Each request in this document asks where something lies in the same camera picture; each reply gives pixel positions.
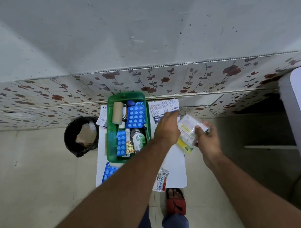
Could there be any black trash bin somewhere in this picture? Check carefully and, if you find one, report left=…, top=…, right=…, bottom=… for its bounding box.
left=64, top=117, right=100, bottom=158

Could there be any green plastic bin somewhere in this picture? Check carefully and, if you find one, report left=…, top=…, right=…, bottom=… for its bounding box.
left=106, top=91, right=152, bottom=164

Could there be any antiseptic liquid bottle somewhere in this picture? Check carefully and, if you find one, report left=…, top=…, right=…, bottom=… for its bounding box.
left=130, top=128, right=148, bottom=153

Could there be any white furniture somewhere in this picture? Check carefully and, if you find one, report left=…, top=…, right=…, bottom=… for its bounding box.
left=243, top=67, right=301, bottom=156

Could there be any person's right leg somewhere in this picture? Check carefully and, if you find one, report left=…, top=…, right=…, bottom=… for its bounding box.
left=161, top=212, right=189, bottom=228

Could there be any person's leg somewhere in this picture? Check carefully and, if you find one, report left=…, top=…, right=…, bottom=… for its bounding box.
left=161, top=212, right=189, bottom=228
left=138, top=205, right=152, bottom=228

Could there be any person's right forearm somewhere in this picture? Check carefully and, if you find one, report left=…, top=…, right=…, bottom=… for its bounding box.
left=204, top=152, right=301, bottom=228

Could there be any brown cardboard scrap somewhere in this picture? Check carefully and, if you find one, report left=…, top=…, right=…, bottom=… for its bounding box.
left=75, top=122, right=97, bottom=147

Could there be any large blue blister pack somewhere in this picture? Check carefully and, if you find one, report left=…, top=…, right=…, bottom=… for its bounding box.
left=125, top=105, right=146, bottom=129

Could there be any beige bandage roll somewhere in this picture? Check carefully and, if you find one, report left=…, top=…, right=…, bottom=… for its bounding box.
left=112, top=101, right=124, bottom=125

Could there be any white paper medicine packet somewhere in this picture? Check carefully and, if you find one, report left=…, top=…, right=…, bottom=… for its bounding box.
left=95, top=105, right=108, bottom=128

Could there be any person's left hand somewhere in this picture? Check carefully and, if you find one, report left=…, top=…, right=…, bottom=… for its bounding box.
left=154, top=111, right=181, bottom=146

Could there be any clear red-white sachet strip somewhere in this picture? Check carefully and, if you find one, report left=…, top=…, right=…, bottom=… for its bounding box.
left=152, top=168, right=170, bottom=193

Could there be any person's left leg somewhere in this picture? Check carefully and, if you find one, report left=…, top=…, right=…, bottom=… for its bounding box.
left=138, top=205, right=152, bottom=228

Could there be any person's left forearm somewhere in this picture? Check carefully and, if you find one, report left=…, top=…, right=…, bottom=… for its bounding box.
left=56, top=138, right=174, bottom=228

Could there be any clear packet of yellow sticks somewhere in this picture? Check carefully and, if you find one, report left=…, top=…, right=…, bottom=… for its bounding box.
left=176, top=114, right=210, bottom=155

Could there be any white printed medicine box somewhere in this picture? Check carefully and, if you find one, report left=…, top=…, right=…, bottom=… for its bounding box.
left=148, top=98, right=181, bottom=124

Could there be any person's right hand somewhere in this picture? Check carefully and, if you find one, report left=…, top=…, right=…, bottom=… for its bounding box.
left=194, top=120, right=223, bottom=165

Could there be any red sandal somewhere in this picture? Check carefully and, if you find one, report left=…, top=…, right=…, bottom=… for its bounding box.
left=166, top=188, right=187, bottom=216

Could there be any narrow blue blister pack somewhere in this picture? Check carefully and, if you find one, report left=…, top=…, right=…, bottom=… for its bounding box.
left=116, top=130, right=127, bottom=157

